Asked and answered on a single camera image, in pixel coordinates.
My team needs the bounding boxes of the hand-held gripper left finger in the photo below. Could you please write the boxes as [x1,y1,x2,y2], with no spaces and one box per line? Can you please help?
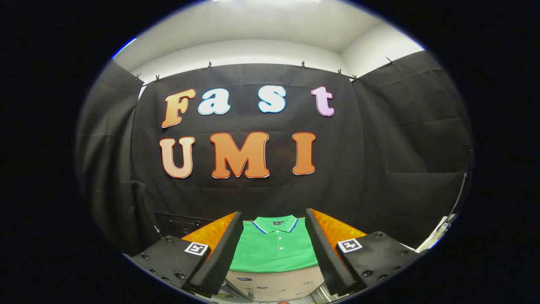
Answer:
[131,211,244,296]

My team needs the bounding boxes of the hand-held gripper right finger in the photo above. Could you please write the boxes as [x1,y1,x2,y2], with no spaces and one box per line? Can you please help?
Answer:
[305,208,423,297]

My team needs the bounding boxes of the green polo shirt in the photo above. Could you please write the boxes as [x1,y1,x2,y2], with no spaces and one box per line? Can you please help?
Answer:
[230,214,319,273]

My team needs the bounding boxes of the dark grey washing machine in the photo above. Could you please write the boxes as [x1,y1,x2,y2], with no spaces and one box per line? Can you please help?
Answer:
[154,212,218,239]

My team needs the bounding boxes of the white object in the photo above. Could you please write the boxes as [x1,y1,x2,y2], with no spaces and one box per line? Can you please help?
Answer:
[416,213,457,254]

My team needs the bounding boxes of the black backdrop cloth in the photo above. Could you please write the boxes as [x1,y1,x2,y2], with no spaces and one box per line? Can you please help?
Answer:
[76,51,473,254]

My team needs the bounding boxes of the row of black cloth clips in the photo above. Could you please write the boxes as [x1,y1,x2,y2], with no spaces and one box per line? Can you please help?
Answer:
[134,57,397,83]

